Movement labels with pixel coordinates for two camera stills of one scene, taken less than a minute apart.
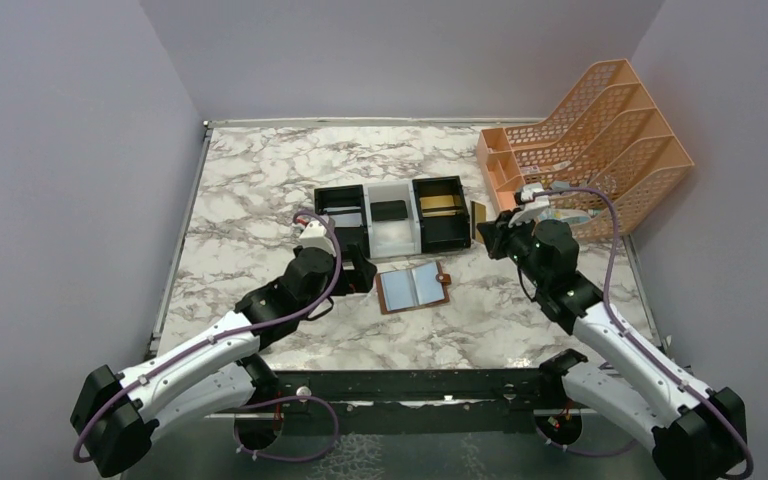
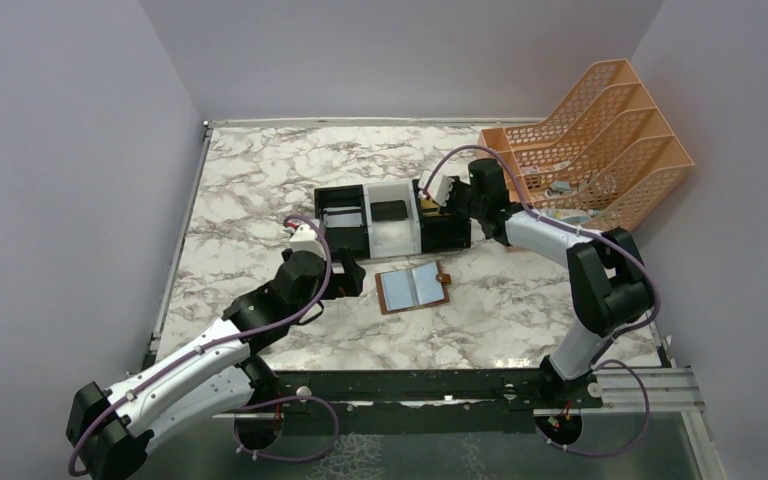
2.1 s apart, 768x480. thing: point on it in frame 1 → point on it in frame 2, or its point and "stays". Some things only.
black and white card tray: x=392 y=218 stays
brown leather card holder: x=404 y=289 stays
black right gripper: x=498 y=235 → x=448 y=204
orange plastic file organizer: x=608 y=132 stays
